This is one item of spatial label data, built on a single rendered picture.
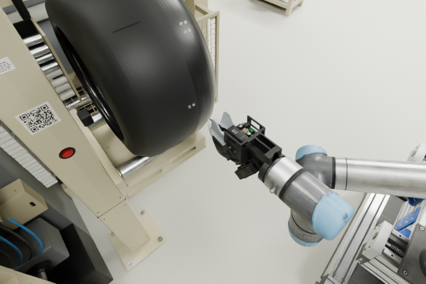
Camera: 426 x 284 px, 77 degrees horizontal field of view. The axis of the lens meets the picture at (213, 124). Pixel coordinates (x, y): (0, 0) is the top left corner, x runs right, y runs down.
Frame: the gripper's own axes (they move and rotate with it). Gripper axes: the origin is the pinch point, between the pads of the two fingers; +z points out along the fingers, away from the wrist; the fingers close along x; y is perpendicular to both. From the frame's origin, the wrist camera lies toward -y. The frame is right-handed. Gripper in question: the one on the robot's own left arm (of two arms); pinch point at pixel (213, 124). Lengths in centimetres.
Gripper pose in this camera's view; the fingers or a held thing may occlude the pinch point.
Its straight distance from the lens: 66.6
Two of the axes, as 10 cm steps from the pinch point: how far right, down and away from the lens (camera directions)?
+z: -6.3, -5.3, 5.6
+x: -7.7, 5.0, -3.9
